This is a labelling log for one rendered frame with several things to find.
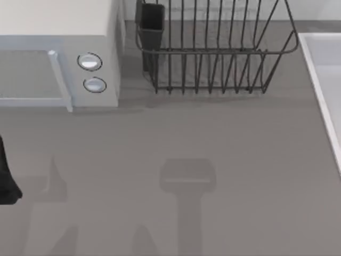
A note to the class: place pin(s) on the small round microwave knob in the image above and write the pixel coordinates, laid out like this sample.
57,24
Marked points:
94,84

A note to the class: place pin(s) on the large round microwave knob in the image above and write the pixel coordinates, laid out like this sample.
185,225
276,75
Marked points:
89,62

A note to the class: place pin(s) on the dark cutlery holder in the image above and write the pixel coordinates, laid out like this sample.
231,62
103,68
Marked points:
150,21

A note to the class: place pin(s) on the pale microwave oven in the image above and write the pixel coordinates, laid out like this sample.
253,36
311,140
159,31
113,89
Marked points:
88,24

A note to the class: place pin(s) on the microwave oven door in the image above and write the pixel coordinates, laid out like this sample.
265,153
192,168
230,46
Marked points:
26,74

